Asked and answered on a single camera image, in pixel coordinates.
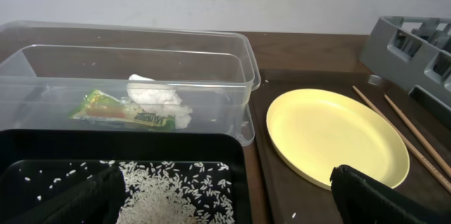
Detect clear plastic bin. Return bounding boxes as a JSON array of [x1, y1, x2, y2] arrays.
[[1, 21, 261, 146]]

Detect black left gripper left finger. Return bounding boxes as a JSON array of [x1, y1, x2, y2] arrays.
[[5, 166, 125, 224]]

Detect white napkin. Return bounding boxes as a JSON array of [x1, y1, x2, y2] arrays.
[[127, 83, 192, 129]]

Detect wooden chopstick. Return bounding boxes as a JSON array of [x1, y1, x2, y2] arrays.
[[352, 85, 450, 193], [384, 94, 451, 177]]

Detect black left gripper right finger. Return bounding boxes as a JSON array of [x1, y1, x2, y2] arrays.
[[330, 165, 450, 224]]

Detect yellow plate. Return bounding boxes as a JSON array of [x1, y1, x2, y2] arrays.
[[266, 89, 410, 189]]

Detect grey dishwasher rack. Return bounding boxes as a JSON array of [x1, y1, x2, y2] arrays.
[[359, 16, 450, 128]]

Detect black waste tray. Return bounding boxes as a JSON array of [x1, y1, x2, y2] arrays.
[[1, 130, 252, 224]]

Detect brown serving tray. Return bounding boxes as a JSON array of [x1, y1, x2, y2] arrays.
[[250, 70, 450, 223]]

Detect green snack wrapper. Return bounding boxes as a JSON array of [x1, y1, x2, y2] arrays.
[[68, 89, 175, 132]]

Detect rice and food scraps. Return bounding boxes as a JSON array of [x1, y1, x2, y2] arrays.
[[17, 160, 236, 223]]

